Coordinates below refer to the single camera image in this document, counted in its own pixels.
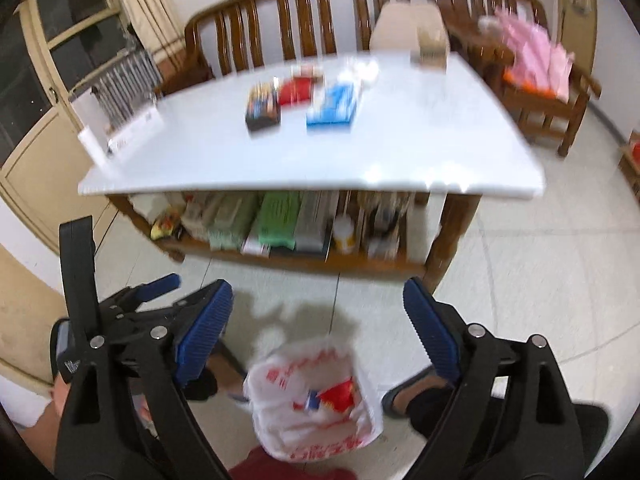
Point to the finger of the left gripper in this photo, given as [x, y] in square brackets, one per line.
[150, 291]

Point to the red trousers leg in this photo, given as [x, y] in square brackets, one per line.
[259, 465]

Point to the white tissue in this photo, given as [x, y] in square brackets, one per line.
[363, 71]

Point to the grey radiator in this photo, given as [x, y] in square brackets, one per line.
[121, 88]

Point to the white jar yellow label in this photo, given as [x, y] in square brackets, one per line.
[344, 234]

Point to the white long box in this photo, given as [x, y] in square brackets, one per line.
[109, 151]

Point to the black crystal bullet box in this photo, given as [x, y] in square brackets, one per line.
[263, 108]

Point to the green tissue pack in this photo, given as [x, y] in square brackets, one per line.
[277, 219]

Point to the wooden bench sofa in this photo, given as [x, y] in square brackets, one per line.
[236, 35]

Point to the beige cushion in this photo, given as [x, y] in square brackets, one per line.
[396, 26]

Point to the red cigarette pack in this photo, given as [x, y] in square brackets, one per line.
[296, 90]

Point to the clear plastic container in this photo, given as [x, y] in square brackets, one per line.
[383, 212]

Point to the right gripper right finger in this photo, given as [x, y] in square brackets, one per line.
[510, 415]

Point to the brown cardboard box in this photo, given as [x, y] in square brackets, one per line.
[433, 47]

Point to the small blue box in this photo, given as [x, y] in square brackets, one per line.
[313, 401]

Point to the wooden armchair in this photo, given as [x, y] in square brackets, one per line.
[537, 113]

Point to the person's left hand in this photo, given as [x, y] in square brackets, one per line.
[42, 438]

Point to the grey wrapped pack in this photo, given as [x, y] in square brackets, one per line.
[316, 210]

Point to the pink plastic bag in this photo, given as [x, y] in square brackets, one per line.
[540, 66]

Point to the wooden coffee table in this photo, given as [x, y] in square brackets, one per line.
[415, 130]

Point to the red paper cup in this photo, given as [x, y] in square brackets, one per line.
[340, 398]

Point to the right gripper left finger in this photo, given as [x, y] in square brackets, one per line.
[127, 415]

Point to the white plastic bag red print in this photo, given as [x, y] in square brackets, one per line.
[277, 387]

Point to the blue white medicine box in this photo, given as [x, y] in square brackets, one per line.
[335, 106]

